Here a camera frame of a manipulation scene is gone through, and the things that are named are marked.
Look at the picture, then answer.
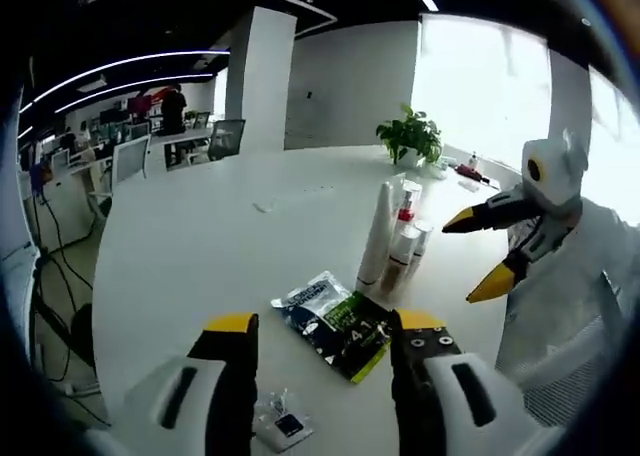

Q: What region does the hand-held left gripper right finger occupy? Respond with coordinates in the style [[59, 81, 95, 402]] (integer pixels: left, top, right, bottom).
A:
[[389, 308, 526, 456]]

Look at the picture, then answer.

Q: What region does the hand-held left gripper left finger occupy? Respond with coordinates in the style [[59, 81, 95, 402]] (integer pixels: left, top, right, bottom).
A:
[[119, 313, 261, 456]]

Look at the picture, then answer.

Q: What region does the small clear cap skincare bottle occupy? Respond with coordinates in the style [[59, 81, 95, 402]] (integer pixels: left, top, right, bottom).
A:
[[407, 219, 436, 278], [382, 224, 422, 298]]

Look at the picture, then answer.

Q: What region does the red collar white skincare bottle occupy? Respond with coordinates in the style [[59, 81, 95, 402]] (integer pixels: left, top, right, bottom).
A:
[[394, 179, 424, 228]]

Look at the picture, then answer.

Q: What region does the dark green skincare sachet packet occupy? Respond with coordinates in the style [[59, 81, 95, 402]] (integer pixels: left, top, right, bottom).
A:
[[270, 270, 394, 385]]

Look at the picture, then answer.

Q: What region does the white skincare tube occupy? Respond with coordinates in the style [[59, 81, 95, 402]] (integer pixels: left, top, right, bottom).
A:
[[355, 181, 394, 293]]

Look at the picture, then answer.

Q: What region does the red tool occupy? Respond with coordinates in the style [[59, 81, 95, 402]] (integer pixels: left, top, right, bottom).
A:
[[457, 163, 494, 185]]

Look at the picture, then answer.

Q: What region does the potted green plant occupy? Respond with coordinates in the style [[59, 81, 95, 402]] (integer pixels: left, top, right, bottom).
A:
[[375, 103, 444, 168]]

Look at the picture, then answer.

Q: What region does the black tripod stand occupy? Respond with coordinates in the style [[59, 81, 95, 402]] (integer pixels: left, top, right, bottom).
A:
[[29, 165, 97, 373]]

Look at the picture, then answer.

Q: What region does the white office desk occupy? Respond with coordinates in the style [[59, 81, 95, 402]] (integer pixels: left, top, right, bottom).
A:
[[164, 128, 217, 170]]

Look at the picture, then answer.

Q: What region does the dark office chair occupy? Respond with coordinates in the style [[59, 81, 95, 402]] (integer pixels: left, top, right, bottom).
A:
[[207, 119, 248, 163]]

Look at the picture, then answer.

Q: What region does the white backed office chair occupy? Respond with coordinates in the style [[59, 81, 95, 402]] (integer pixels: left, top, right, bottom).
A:
[[112, 134, 153, 185]]

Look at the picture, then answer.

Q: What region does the white side desk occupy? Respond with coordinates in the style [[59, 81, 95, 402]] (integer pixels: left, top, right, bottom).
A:
[[24, 160, 114, 250]]

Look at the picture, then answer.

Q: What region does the curved ceiling light strip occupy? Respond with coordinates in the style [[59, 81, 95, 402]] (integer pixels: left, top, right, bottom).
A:
[[53, 72, 215, 114], [18, 49, 230, 114]]

